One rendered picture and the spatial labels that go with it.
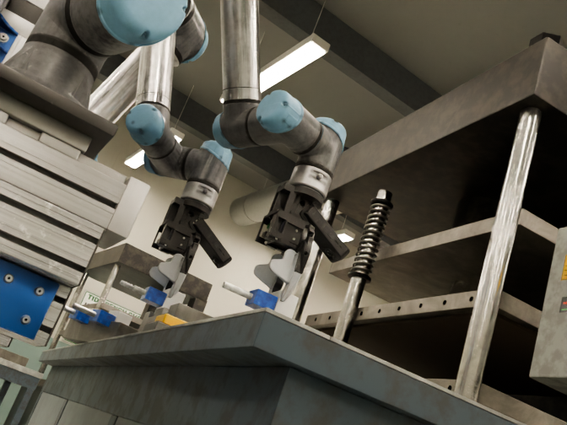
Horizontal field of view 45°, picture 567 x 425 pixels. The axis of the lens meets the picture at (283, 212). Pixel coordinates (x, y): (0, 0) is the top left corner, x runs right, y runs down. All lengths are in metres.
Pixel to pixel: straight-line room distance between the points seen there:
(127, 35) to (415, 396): 0.62
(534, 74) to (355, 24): 4.10
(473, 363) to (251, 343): 1.14
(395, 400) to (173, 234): 0.84
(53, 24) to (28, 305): 0.42
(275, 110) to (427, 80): 5.25
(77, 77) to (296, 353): 0.60
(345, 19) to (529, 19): 1.50
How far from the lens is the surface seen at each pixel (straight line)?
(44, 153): 1.02
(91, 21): 1.04
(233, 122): 1.31
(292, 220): 1.21
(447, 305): 2.00
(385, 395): 0.69
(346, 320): 2.40
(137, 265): 6.07
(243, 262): 9.67
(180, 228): 1.44
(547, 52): 2.07
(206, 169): 1.49
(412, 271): 2.52
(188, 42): 1.76
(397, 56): 6.23
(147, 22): 1.00
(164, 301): 1.42
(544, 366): 1.74
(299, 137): 1.23
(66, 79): 1.06
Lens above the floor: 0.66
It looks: 21 degrees up
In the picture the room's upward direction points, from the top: 20 degrees clockwise
